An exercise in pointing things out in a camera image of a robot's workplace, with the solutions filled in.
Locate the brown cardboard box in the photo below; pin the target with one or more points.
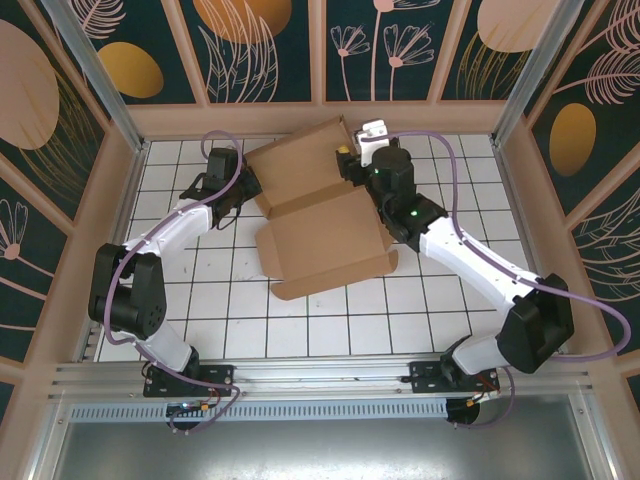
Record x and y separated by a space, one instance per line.
320 225

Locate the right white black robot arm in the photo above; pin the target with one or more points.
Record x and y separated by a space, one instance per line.
475 260

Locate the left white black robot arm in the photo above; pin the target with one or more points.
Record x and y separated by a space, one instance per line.
170 230

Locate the left yellow power connector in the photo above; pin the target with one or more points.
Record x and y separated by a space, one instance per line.
206 409

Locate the yellow power connector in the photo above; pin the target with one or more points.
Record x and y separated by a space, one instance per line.
472 401
206 409

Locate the right yellow power connector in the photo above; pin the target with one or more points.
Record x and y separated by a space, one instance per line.
472 401

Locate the grey metal sheet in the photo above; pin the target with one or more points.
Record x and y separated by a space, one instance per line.
320 452

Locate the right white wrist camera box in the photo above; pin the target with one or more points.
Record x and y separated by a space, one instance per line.
371 131

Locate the left aluminium side rail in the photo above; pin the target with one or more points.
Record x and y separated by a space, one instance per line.
129 200

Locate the left aluminium corner post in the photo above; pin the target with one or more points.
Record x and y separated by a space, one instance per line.
100 75

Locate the aluminium corner post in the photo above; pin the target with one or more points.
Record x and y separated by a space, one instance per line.
100 75
537 70

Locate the right aluminium corner post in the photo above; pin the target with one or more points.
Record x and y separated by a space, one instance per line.
537 70

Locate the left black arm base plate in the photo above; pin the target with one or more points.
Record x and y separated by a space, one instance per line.
215 377

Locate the aluminium mounting rail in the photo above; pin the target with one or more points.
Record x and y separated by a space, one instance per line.
320 372

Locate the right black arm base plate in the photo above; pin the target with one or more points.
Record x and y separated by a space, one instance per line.
425 377

